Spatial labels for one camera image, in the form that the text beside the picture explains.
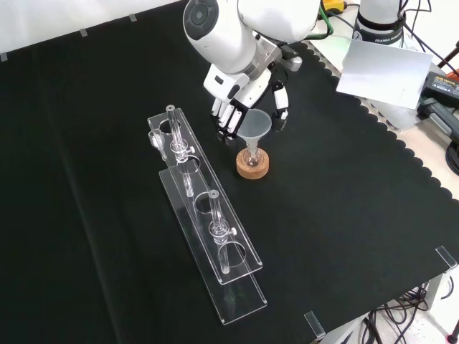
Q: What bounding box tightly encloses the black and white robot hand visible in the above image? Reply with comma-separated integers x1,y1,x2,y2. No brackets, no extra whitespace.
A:
202,63,290,141

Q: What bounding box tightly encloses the translucent plastic funnel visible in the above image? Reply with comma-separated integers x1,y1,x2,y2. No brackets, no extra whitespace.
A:
237,109,273,158

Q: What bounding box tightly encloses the glass round-bottom flask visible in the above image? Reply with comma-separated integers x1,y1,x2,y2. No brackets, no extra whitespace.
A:
242,141,265,169

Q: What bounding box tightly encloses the clear acrylic funnel stand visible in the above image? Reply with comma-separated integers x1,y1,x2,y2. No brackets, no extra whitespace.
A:
146,104,269,326

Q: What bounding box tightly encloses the yellow stop button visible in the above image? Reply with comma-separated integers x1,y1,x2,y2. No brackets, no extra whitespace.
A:
320,0,349,12

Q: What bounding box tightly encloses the pale board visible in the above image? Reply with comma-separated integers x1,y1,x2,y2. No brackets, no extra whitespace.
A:
336,38,435,111

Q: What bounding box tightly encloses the black bench cloth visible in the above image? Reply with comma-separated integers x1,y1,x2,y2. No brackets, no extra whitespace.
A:
0,0,459,344

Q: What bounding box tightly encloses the black power adapter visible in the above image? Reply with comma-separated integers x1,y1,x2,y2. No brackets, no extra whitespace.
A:
425,70,459,95

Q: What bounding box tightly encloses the dark grey device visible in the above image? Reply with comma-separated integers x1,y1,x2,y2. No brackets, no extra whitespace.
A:
417,95,459,140

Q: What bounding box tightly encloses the clear acrylic cloth clip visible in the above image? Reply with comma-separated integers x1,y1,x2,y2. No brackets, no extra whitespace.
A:
303,310,327,340
435,245,459,275

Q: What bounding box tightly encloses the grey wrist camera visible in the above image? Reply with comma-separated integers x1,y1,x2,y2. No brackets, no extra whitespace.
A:
278,44,304,73

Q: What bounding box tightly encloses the cork ring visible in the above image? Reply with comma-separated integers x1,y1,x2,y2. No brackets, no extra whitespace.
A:
235,149,270,179

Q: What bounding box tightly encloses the green cable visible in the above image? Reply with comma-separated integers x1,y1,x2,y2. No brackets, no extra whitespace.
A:
308,7,335,40

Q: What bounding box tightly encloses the black floor cable bundle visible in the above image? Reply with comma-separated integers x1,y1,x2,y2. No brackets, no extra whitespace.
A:
358,282,433,344

